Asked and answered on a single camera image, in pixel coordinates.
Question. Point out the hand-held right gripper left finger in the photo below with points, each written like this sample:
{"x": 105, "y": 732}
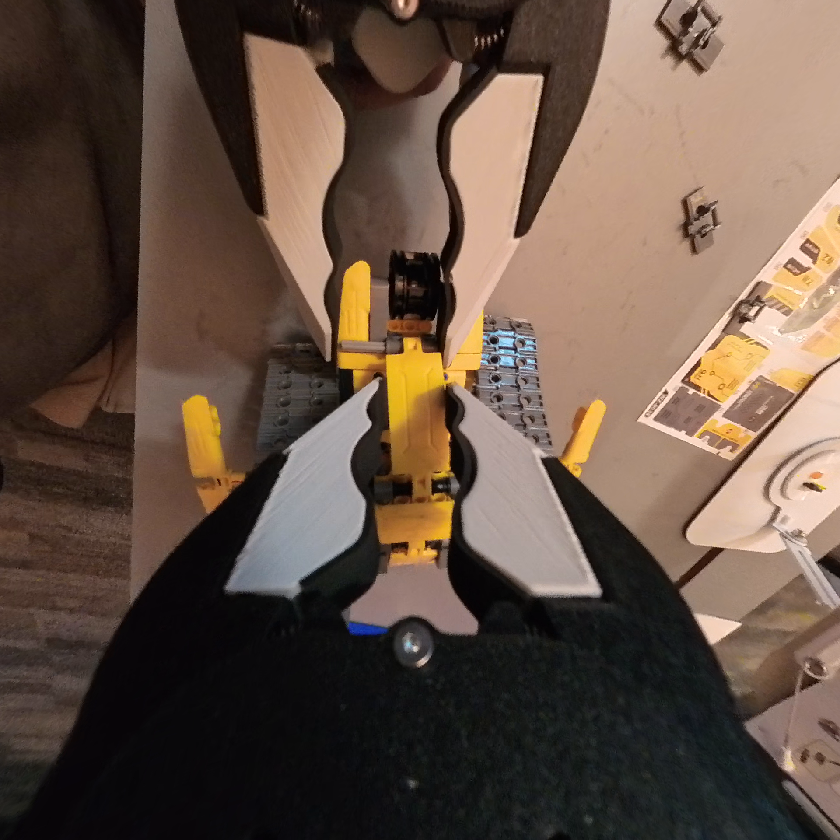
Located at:
{"x": 302, "y": 518}

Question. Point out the dark grey toy connector piece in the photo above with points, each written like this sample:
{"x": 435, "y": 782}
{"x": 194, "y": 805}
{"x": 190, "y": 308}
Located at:
{"x": 701, "y": 220}
{"x": 692, "y": 29}
{"x": 753, "y": 310}

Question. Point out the person's left hand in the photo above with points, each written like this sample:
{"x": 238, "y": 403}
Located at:
{"x": 441, "y": 80}

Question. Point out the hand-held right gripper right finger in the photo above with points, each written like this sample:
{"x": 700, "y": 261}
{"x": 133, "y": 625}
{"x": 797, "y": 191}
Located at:
{"x": 525, "y": 518}

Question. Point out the instruction booklet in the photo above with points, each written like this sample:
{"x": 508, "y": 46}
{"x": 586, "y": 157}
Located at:
{"x": 764, "y": 732}

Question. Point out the yellow tracked toy vehicle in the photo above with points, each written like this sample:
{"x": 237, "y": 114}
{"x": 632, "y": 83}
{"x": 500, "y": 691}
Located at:
{"x": 410, "y": 407}

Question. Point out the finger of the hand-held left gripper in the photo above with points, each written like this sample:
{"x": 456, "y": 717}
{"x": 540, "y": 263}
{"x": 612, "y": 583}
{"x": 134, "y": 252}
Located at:
{"x": 492, "y": 164}
{"x": 295, "y": 164}

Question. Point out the white book stand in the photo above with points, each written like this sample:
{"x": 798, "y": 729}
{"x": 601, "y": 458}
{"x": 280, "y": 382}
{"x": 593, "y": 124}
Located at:
{"x": 741, "y": 499}

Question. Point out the yellow sticker sheet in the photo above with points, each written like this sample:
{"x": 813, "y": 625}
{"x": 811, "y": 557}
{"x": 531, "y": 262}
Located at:
{"x": 722, "y": 361}

